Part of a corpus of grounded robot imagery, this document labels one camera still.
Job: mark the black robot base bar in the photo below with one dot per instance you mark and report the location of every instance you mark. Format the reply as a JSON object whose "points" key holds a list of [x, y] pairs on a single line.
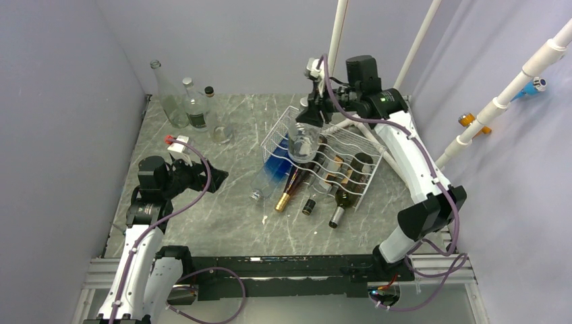
{"points": [[351, 275]]}

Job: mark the bottle with black cap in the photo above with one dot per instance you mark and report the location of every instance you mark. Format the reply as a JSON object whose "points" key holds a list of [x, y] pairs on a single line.
{"points": [[309, 206]]}

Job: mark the white pvc pipe frame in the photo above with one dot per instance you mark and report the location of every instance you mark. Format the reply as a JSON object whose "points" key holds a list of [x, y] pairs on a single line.
{"points": [[340, 14]]}

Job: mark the white wire wine rack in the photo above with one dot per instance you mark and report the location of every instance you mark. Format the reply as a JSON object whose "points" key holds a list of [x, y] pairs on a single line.
{"points": [[331, 162]]}

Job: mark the blue plastic bottle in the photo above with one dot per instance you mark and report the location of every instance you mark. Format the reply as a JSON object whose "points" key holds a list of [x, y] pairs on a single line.
{"points": [[271, 173]]}

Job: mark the orange wall fixture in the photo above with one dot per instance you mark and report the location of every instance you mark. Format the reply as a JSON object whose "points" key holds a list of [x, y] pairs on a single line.
{"points": [[467, 119]]}

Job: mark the blue wall fixture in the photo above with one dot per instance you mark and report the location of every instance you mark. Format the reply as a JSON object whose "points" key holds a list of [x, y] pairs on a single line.
{"points": [[534, 86]]}

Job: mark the tall clear glass bottle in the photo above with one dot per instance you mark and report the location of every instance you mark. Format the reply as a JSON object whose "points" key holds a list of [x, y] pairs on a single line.
{"points": [[169, 97]]}

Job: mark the green bottle with silver foil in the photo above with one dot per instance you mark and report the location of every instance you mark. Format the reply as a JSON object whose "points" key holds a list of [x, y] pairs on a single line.
{"points": [[351, 186]]}

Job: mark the dark bottle with gold foil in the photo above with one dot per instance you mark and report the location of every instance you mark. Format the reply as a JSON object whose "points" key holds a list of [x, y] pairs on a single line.
{"points": [[297, 174]]}

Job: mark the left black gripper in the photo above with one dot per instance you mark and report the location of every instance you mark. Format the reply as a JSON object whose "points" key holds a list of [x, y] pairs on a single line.
{"points": [[198, 179]]}

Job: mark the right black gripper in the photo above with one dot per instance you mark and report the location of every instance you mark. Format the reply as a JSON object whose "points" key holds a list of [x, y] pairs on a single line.
{"points": [[312, 115]]}

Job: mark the clear bottle with silver cap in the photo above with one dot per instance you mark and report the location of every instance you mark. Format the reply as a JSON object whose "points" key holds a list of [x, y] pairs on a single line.
{"points": [[196, 106]]}

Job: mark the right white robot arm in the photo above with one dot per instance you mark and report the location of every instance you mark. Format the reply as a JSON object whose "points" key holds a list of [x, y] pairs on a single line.
{"points": [[436, 202]]}

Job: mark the white pvc pipe right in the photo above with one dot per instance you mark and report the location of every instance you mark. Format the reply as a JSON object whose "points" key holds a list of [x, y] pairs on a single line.
{"points": [[549, 53]]}

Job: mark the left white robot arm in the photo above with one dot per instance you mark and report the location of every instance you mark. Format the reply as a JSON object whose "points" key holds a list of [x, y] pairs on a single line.
{"points": [[147, 270]]}

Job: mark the clear bottle with orange label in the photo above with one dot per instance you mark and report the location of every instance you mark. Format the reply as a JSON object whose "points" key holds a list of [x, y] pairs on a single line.
{"points": [[217, 119]]}

